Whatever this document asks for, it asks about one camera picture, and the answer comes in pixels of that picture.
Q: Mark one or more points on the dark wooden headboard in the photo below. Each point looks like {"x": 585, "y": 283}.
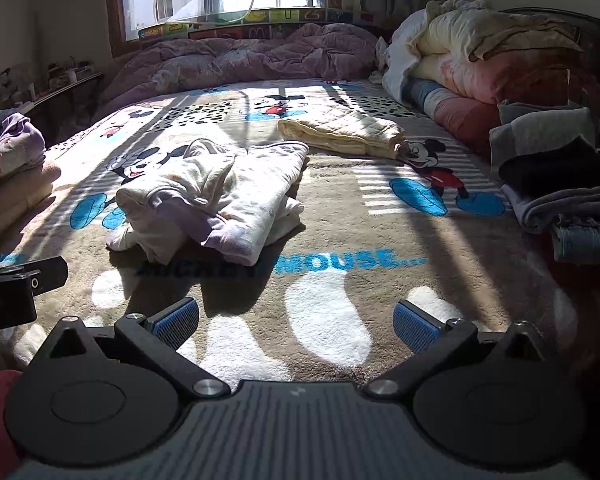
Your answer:
{"x": 585, "y": 29}

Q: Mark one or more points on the Mickey Mouse plush blanket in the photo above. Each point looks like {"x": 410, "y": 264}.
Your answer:
{"x": 318, "y": 303}

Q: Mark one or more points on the cluttered side desk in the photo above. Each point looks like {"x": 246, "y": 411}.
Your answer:
{"x": 59, "y": 101}

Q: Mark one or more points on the cream quilted folded blanket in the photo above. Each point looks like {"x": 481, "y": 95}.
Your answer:
{"x": 349, "y": 135}

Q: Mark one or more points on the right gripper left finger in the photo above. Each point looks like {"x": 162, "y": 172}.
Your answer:
{"x": 154, "y": 342}

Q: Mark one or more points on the white floral padded garment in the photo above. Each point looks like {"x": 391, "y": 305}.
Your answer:
{"x": 232, "y": 200}

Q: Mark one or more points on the folded clothes stack left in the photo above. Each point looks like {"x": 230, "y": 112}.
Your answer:
{"x": 26, "y": 176}

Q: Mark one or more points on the purple crumpled comforter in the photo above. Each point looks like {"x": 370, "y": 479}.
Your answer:
{"x": 329, "y": 52}

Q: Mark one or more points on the grey and dark clothes pile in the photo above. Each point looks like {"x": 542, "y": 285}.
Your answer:
{"x": 549, "y": 165}

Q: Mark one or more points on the colourful alphabet foam mat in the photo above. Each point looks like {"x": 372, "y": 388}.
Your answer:
{"x": 254, "y": 24}

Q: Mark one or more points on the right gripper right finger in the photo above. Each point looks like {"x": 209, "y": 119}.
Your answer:
{"x": 434, "y": 345}

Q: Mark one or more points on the stacked rolled quilts pile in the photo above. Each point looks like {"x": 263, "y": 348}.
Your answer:
{"x": 458, "y": 60}

